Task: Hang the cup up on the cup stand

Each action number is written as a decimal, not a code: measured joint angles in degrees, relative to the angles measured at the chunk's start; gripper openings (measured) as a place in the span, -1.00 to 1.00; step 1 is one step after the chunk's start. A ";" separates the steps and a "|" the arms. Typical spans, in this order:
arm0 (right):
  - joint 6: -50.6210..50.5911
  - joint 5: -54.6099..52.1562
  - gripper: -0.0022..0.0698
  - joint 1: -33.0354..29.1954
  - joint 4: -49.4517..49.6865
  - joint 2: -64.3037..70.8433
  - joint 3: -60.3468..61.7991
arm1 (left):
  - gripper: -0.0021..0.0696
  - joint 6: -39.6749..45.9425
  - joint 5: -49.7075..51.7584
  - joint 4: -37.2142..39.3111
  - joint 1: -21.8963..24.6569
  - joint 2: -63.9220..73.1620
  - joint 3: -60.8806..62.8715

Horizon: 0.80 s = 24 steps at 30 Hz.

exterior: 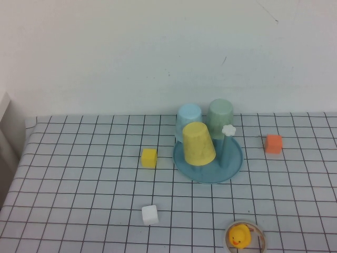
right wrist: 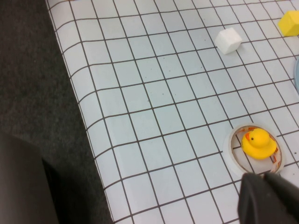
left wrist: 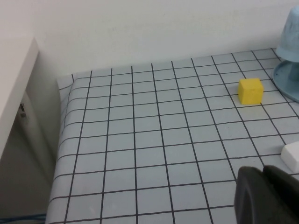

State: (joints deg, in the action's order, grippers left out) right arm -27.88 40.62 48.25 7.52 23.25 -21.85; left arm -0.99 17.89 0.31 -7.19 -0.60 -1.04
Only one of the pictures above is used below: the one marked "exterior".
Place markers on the yellow plastic cup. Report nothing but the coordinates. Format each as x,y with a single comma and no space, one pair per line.
197,146

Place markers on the light blue plastic cup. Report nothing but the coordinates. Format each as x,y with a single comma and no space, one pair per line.
188,116

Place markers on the pale green plastic cup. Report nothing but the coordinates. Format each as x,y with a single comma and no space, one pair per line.
219,116

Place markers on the teal cup stand tray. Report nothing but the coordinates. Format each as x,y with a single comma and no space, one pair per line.
210,174

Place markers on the yellow foam cube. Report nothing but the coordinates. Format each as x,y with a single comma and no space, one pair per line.
149,158

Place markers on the white foam cube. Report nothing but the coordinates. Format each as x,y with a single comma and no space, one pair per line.
150,214

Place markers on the orange foam cube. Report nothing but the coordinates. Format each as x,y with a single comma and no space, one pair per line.
273,143

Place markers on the grey black-grid tablecloth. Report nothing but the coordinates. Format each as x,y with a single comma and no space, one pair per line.
79,184

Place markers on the clear tape roll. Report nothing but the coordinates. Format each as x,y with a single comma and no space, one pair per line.
245,222

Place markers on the yellow rubber duck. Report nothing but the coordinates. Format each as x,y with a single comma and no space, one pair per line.
238,235

